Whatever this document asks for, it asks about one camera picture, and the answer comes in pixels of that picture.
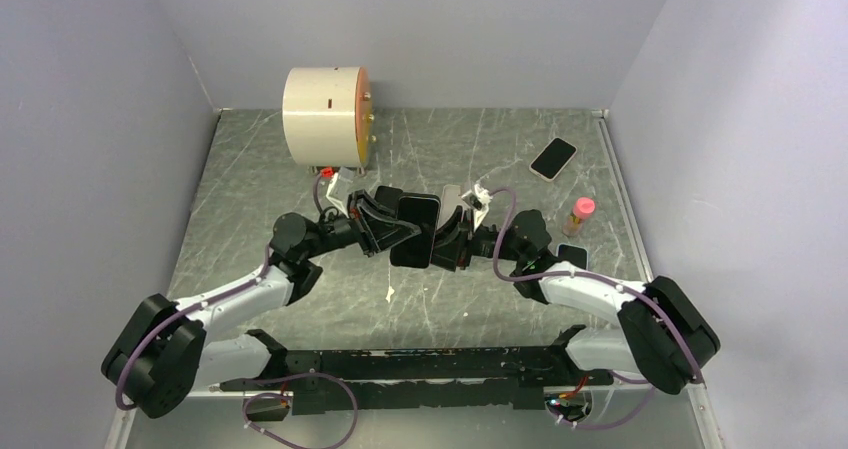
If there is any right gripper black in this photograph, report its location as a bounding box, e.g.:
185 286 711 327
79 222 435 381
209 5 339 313
413 206 525 272

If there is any phone in pink case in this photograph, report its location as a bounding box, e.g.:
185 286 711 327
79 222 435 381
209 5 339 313
529 137 577 182

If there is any pink capped small bottle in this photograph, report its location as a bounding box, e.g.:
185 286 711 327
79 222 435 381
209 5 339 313
562 197 596 237

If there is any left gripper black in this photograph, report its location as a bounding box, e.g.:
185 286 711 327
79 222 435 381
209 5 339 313
304 190 422 260

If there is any black smartphone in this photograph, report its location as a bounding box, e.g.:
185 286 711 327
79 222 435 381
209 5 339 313
374 185 403 217

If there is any phone in blue case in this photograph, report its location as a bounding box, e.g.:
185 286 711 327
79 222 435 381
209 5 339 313
557 243 589 270

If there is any beige phone case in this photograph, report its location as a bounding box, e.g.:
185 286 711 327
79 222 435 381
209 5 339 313
440 184 463 219

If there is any white cylindrical drum device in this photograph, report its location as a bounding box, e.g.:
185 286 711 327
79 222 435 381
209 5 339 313
281 66 374 174

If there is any aluminium frame rail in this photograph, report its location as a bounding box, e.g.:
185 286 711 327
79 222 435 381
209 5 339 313
106 386 725 448

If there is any phone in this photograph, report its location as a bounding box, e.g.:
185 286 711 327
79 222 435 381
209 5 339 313
388 193 443 270
557 243 589 270
529 137 577 182

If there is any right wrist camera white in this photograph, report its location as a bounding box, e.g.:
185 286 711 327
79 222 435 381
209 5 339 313
460 183 492 230

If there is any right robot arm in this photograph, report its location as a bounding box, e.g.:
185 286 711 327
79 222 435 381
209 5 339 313
431 208 721 394

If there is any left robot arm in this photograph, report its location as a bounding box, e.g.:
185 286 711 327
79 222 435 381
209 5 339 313
101 190 423 418

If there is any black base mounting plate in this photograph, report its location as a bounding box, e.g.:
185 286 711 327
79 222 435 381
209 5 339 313
220 346 613 415

